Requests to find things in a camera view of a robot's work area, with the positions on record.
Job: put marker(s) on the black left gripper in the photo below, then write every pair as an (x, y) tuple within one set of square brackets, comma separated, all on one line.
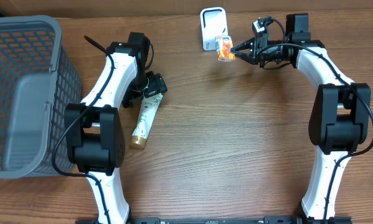
[(158, 86)]

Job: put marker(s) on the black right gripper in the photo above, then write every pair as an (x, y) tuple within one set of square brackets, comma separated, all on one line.
[(252, 54)]

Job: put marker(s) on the dark grey plastic basket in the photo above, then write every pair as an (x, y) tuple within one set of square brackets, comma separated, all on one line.
[(37, 82)]

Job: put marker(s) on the white Pantene tube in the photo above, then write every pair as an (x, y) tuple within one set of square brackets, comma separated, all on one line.
[(147, 113)]

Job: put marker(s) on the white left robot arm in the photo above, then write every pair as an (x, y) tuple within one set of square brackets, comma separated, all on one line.
[(93, 133)]

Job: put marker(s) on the small orange tissue pack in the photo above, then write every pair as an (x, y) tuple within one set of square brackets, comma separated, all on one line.
[(223, 45)]

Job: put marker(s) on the white barcode scanner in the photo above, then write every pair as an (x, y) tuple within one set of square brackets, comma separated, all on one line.
[(213, 23)]

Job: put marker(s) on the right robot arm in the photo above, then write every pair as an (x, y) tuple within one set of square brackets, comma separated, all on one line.
[(341, 122)]

